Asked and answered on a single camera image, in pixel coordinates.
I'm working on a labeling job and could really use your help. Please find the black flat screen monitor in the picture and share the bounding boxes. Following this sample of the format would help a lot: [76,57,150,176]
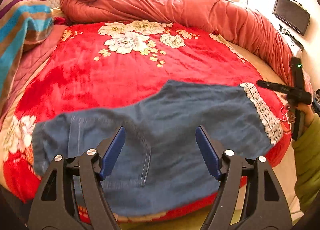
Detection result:
[272,0,310,36]

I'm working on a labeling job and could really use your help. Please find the striped blue brown towel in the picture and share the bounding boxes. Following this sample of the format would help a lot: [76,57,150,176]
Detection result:
[1,0,53,101]

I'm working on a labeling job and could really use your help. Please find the blue denim pants lace hem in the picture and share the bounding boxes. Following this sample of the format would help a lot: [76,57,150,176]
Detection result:
[32,80,283,217]

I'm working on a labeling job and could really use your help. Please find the pink quilted pillow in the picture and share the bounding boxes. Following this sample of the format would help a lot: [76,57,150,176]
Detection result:
[1,25,68,123]

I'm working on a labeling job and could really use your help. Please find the right hand painted nails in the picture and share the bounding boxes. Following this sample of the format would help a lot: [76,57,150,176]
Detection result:
[285,94,315,129]

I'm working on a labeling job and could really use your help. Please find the rolled dusty red duvet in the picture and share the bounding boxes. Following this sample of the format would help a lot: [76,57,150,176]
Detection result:
[60,0,293,85]

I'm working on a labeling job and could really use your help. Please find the red floral blanket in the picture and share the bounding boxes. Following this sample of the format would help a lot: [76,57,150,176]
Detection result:
[3,22,290,221]

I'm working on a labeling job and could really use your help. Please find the green fleece sleeve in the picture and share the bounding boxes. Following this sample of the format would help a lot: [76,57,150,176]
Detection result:
[292,114,320,213]

